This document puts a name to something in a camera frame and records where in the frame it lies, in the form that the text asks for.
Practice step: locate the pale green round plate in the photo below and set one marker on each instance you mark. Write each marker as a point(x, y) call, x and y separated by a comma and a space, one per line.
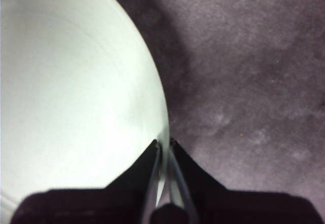
point(76, 81)

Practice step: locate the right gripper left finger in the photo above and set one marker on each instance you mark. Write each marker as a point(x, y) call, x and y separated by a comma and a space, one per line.
point(101, 206)

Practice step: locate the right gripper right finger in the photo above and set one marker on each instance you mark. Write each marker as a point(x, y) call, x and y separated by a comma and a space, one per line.
point(241, 208)

